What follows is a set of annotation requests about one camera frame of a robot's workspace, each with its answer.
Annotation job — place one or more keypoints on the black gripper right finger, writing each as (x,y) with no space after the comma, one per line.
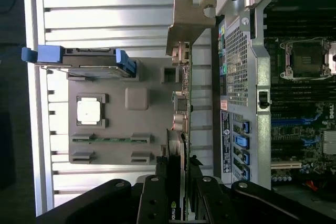
(218,200)

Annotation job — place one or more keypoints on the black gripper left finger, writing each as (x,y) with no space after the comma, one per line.
(152,197)

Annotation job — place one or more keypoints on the green RAM stick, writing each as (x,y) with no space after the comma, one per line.
(113,139)

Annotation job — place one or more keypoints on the white expansion slot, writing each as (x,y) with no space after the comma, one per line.
(286,165)

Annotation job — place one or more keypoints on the grey parts rack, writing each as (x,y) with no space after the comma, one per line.
(118,127)

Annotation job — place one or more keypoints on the blue expansion slot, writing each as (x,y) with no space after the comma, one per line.
(288,122)

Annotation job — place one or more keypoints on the silver CPU chip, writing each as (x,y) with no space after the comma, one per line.
(88,111)

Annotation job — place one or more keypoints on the green motherboard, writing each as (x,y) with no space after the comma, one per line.
(288,108)

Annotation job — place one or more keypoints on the silver chipset heatsink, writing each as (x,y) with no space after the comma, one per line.
(330,142)

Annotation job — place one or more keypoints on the open grey PC case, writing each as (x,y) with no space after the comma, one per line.
(262,64)

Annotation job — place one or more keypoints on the hard disk with blue caddy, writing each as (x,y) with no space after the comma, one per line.
(86,52)

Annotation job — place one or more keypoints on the CPU socket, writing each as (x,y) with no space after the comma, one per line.
(304,58)

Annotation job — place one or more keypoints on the metal socket cover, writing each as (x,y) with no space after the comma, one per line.
(333,58)

